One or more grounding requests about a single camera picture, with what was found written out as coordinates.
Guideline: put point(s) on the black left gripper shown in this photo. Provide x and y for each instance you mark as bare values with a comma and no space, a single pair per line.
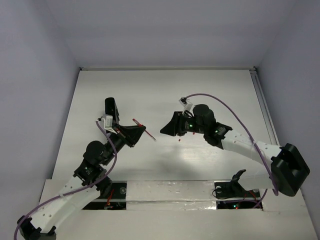
119,129

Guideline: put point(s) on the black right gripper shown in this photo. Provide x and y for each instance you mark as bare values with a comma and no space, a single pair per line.
175,124

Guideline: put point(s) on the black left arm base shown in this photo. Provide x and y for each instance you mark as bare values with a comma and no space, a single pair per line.
115,200

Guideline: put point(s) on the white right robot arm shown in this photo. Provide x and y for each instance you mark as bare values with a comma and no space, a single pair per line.
286,169

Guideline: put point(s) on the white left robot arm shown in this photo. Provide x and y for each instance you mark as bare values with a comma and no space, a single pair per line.
88,182

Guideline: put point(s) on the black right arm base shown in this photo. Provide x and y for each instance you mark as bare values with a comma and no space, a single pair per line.
227,190

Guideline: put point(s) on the black stationery container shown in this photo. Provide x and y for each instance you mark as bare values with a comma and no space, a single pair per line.
111,109

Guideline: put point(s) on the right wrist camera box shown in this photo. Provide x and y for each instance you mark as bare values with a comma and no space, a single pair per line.
185,102

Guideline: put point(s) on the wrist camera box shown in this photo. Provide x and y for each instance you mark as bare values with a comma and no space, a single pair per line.
105,122
185,102

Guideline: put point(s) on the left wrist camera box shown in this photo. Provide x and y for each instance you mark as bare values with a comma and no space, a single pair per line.
105,122

